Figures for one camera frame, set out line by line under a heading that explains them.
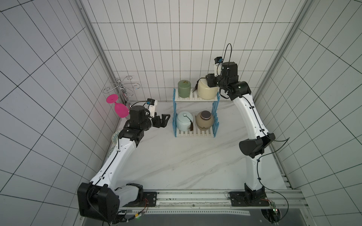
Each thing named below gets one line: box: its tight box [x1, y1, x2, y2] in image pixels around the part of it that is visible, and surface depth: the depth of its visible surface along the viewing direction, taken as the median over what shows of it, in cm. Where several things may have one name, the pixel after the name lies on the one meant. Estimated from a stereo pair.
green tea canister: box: [177, 79, 192, 99], surface depth 83 cm
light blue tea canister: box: [176, 111, 194, 132], surface depth 94 cm
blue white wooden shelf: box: [172, 88, 221, 138], surface depth 99 cm
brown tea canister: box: [196, 110, 214, 131], surface depth 93 cm
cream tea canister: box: [197, 77, 219, 100], surface depth 79 cm
